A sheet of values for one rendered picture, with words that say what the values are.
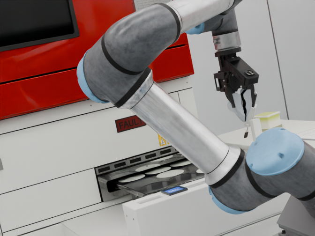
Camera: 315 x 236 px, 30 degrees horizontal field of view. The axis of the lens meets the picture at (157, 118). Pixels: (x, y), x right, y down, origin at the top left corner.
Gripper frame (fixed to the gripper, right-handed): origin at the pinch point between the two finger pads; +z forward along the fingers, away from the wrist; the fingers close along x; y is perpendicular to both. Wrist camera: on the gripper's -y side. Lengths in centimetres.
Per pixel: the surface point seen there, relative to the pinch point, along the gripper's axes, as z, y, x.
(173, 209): 17.9, -4.0, 29.4
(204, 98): 16, 207, -99
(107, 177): 18, 57, 26
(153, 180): 21, 44, 14
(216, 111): 27, 207, -106
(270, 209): 26.8, -4.0, 0.0
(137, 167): 17, 57, 14
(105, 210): 29, 55, 30
